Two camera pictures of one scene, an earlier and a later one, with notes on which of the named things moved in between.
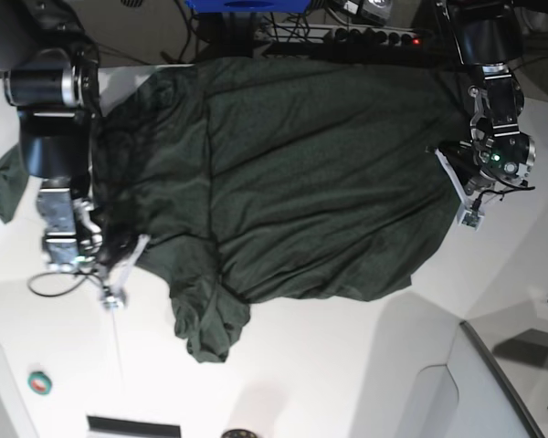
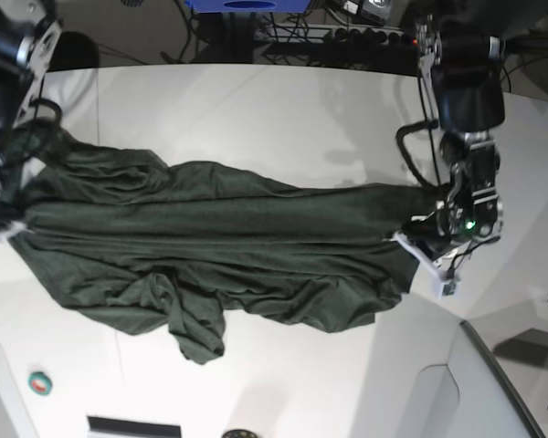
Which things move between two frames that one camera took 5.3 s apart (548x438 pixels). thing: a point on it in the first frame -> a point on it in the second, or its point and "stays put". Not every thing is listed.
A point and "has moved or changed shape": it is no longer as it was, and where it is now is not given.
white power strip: (337, 35) stays put
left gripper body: (118, 247) -> (1, 210)
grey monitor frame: (498, 365) stays put
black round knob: (239, 433) stays put
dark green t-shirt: (256, 180) has moved or changed shape
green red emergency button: (39, 382) stays put
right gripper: (464, 160) -> (436, 233)
